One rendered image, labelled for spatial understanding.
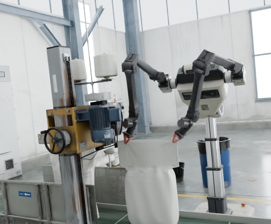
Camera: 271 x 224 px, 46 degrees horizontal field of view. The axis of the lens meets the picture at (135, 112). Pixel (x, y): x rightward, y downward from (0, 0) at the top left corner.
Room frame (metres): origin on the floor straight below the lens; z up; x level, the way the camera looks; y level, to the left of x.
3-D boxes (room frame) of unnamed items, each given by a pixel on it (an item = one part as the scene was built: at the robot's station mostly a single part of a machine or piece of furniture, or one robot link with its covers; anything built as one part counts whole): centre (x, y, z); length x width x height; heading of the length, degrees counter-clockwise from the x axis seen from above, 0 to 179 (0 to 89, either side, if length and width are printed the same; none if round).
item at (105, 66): (2.28, 0.18, 1.61); 0.17 x 0.17 x 0.17
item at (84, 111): (2.16, 0.33, 1.27); 0.12 x 0.09 x 0.09; 151
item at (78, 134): (2.29, 0.44, 1.18); 0.34 x 0.25 x 0.31; 151
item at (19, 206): (2.59, 0.83, 0.53); 1.05 x 0.02 x 0.41; 61
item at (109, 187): (3.06, 0.57, 0.53); 1.05 x 0.02 x 0.41; 61
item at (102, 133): (2.15, 0.24, 1.21); 0.15 x 0.15 x 0.25
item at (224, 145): (4.43, -1.06, 0.32); 0.51 x 0.48 x 0.65; 151
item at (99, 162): (5.36, 0.75, 0.32); 0.66 x 0.43 x 0.15; 153
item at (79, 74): (2.41, 0.41, 1.61); 0.15 x 0.14 x 0.17; 61
